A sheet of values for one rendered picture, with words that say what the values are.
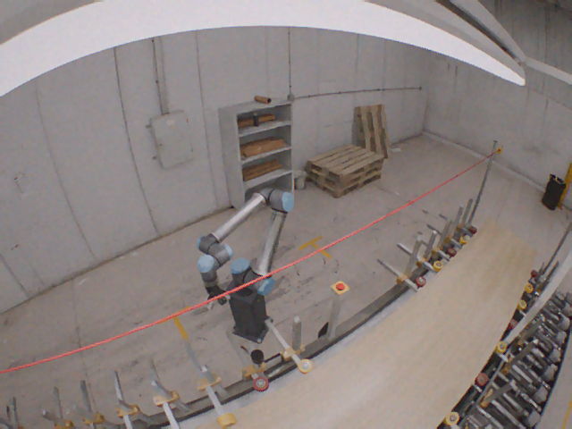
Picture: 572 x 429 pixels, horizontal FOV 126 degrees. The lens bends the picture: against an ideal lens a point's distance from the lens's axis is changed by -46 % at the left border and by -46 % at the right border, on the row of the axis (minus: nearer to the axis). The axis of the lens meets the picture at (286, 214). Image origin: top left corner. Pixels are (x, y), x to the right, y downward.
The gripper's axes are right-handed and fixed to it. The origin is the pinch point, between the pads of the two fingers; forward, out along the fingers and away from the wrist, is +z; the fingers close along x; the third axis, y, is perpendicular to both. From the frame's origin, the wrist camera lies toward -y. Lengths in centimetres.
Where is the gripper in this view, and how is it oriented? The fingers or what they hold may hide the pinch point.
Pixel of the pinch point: (220, 305)
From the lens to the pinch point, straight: 168.7
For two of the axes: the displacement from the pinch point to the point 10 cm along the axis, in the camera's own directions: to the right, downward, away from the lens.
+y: -6.1, -4.5, 6.5
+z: 0.2, 8.2, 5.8
